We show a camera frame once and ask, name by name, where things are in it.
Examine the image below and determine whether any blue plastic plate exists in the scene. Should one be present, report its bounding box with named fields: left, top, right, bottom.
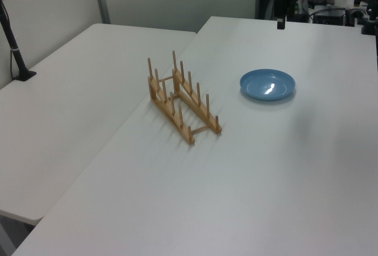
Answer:
left=239, top=68, right=296, bottom=101

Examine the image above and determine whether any wooden plate rack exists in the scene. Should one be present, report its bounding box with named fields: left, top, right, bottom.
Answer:
left=146, top=50, right=223, bottom=146

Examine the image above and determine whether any black electronics box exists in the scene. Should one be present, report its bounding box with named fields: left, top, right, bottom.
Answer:
left=312, top=8, right=347, bottom=26

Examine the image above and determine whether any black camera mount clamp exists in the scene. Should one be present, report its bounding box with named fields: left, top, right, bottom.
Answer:
left=348, top=0, right=378, bottom=35

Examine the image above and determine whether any black camera pole with base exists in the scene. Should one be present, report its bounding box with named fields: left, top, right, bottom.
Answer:
left=0, top=0, right=37, bottom=82

